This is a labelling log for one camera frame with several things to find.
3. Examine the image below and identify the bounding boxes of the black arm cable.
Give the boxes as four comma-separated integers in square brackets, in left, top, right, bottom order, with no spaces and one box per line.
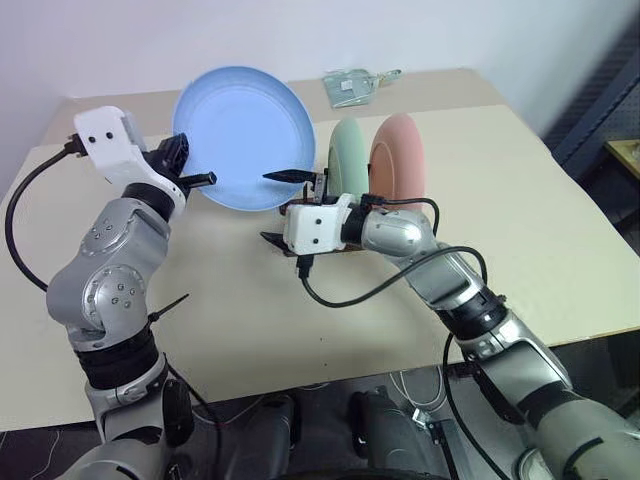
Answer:
[294,193,490,309]
[4,134,84,294]

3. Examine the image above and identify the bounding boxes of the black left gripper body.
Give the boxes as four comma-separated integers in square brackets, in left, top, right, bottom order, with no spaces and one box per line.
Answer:
[144,132,192,187]

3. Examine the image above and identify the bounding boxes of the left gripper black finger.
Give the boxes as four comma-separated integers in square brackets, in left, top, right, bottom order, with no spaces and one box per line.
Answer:
[178,171,218,191]

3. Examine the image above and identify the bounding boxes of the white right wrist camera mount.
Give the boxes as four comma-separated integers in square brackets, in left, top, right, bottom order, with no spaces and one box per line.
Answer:
[282,193,354,257]

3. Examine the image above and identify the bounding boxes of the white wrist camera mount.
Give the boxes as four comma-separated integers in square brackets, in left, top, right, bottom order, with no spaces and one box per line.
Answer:
[282,193,354,257]
[73,105,185,211]

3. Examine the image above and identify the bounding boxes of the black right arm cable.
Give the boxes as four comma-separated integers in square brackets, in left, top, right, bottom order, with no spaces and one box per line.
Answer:
[294,193,490,309]

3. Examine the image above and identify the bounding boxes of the green plate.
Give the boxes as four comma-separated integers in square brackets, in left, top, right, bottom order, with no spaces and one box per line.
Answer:
[327,118,371,201]

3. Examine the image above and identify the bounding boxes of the black zip tie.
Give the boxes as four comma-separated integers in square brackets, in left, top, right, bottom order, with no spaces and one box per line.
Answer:
[148,293,191,326]

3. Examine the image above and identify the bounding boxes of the thin white cable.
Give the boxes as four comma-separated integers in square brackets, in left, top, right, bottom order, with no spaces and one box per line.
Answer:
[389,369,446,416]

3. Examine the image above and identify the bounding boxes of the dark rounded shape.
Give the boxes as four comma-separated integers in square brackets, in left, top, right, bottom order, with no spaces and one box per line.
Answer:
[348,389,451,480]
[234,392,301,480]

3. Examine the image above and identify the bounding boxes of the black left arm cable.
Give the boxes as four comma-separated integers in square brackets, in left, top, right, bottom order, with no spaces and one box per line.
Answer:
[4,134,84,294]

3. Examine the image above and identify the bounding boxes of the black perforated panel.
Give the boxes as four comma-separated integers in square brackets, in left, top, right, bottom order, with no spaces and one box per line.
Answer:
[543,22,640,231]

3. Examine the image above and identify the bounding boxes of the yellow wooden box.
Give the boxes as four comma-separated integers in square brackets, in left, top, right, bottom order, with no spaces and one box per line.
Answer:
[603,139,640,179]

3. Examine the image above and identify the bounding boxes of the pink plate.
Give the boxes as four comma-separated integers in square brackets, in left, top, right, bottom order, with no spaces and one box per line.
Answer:
[368,113,429,214]

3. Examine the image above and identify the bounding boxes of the clear plastic packet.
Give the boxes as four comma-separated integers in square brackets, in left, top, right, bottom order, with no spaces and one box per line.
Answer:
[322,68,403,109]

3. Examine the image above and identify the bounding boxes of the blue plate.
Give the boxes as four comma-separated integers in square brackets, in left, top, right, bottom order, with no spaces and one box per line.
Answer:
[172,64,319,212]

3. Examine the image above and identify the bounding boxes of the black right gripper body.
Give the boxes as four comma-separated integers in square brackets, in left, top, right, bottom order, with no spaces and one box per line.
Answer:
[301,170,331,207]

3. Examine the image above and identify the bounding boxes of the wooden dish rack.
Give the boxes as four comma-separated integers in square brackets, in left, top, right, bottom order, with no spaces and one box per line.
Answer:
[276,198,370,257]

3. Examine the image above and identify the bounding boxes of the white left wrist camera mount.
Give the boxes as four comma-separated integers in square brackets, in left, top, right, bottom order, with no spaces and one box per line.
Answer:
[73,105,185,211]

